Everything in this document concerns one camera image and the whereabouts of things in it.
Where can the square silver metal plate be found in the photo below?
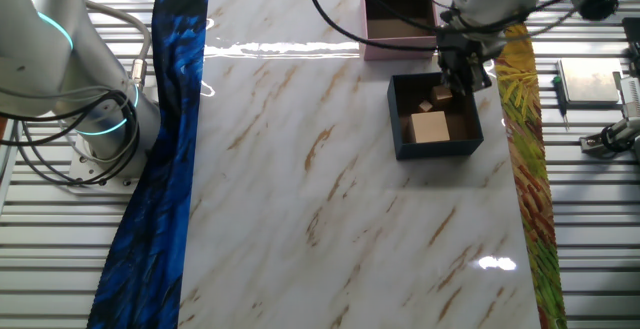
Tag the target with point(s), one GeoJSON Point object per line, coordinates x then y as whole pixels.
{"type": "Point", "coordinates": [590, 80]}

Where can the blue painted cloth strip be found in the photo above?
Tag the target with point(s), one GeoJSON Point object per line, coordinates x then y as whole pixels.
{"type": "Point", "coordinates": [150, 219]}

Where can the black rod base knob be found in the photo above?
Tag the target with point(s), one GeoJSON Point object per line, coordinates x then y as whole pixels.
{"type": "Point", "coordinates": [599, 3]}

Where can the silver ribbed camera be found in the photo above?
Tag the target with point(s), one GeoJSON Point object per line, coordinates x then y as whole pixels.
{"type": "Point", "coordinates": [631, 94]}

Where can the large wooden cube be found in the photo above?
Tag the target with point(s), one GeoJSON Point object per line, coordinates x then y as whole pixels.
{"type": "Point", "coordinates": [429, 127]}

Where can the yellow green painted cloth strip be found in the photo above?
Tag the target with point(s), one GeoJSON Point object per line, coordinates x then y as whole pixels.
{"type": "Point", "coordinates": [535, 194]}

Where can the medium wooden cube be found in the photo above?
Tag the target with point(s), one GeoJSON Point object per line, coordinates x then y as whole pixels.
{"type": "Point", "coordinates": [441, 97]}

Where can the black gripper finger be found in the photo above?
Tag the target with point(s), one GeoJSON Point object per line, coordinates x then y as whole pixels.
{"type": "Point", "coordinates": [462, 84]}
{"type": "Point", "coordinates": [450, 80]}

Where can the pink cardboard box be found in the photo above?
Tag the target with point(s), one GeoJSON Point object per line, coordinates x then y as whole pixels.
{"type": "Point", "coordinates": [395, 49]}

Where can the dark blue cardboard box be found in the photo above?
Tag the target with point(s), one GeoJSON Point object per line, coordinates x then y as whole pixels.
{"type": "Point", "coordinates": [435, 150]}

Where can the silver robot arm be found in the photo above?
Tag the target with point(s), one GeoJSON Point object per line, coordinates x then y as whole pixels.
{"type": "Point", "coordinates": [50, 69]}

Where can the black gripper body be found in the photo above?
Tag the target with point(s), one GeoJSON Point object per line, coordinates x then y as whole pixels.
{"type": "Point", "coordinates": [457, 56]}

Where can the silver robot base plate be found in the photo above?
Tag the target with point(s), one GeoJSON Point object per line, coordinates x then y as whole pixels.
{"type": "Point", "coordinates": [85, 169]}

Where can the tiny wooden cube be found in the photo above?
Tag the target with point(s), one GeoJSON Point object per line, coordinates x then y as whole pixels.
{"type": "Point", "coordinates": [425, 106]}

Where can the white marble pattern mat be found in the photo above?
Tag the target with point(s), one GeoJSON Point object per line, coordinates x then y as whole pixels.
{"type": "Point", "coordinates": [350, 219]}

